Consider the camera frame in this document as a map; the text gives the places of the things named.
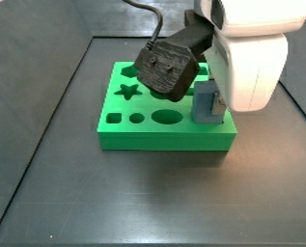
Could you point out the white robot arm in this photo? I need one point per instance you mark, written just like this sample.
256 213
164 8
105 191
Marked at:
252 18

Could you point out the blue rectangle block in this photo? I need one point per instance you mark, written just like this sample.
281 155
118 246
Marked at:
202 99

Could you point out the green shape sorter block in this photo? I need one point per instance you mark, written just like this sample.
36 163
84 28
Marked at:
140 121

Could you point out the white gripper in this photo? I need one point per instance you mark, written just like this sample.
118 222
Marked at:
246 66

